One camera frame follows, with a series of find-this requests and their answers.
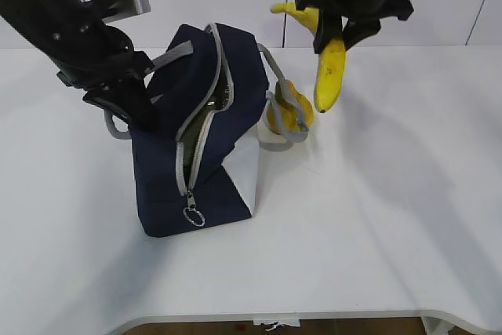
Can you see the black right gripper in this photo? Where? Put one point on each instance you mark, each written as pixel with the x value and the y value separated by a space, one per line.
pixel 363 15

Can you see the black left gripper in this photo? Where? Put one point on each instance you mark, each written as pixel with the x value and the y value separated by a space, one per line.
pixel 90 53

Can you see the yellow banana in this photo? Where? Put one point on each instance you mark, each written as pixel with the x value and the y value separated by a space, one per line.
pixel 331 62

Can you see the navy blue lunch bag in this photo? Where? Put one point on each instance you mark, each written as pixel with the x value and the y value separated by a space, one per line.
pixel 228 63

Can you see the yellow pear fruit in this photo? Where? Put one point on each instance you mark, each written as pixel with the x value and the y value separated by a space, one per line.
pixel 288 111

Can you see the green lid glass container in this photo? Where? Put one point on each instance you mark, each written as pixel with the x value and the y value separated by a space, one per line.
pixel 191 133

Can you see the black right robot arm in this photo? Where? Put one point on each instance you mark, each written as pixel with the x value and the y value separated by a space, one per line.
pixel 352 20

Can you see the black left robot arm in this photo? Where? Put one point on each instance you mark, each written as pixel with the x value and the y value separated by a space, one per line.
pixel 25 16

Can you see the white tape scrap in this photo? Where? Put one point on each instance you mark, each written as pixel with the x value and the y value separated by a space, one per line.
pixel 274 322

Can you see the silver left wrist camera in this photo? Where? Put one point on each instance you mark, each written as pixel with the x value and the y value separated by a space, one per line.
pixel 114 10

